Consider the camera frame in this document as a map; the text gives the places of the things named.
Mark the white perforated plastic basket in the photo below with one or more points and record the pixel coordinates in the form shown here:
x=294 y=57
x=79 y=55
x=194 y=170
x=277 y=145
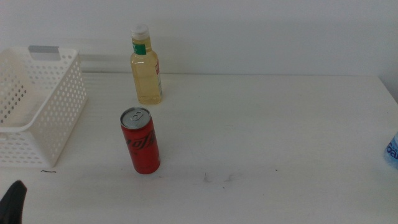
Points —
x=15 y=129

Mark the yellow liquid bottle white cap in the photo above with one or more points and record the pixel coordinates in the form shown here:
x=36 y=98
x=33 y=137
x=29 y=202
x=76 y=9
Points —
x=146 y=81

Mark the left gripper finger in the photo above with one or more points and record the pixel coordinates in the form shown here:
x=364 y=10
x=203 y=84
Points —
x=12 y=205

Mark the red cola can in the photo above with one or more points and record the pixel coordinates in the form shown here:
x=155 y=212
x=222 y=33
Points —
x=141 y=146

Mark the clear water bottle blue label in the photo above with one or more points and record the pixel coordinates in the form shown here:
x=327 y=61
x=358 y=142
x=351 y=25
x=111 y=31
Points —
x=392 y=152

